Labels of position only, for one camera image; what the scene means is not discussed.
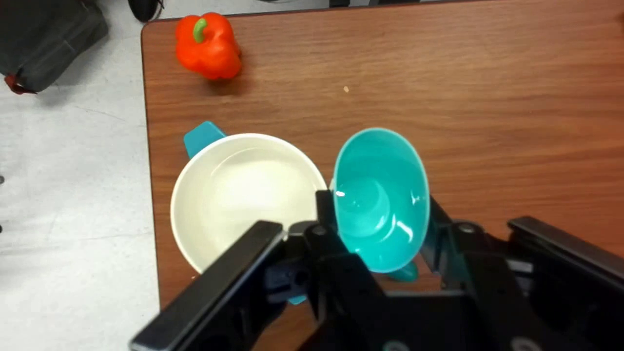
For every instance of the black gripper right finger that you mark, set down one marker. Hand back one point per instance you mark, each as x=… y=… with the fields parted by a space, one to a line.
x=520 y=286

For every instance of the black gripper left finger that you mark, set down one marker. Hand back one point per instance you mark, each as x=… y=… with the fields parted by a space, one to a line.
x=325 y=280

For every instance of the teal blue plastic cup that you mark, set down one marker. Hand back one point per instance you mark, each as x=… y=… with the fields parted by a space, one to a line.
x=383 y=196

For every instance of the wooden table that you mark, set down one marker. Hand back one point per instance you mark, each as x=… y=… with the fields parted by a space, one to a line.
x=455 y=99

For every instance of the orange toy bell pepper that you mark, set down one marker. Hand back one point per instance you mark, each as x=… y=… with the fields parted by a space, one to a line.
x=210 y=48

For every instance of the black caster foot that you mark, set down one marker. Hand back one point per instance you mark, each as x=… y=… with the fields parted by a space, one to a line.
x=145 y=9

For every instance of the dark bag on floor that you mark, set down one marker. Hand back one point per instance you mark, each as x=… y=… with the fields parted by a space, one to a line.
x=46 y=40

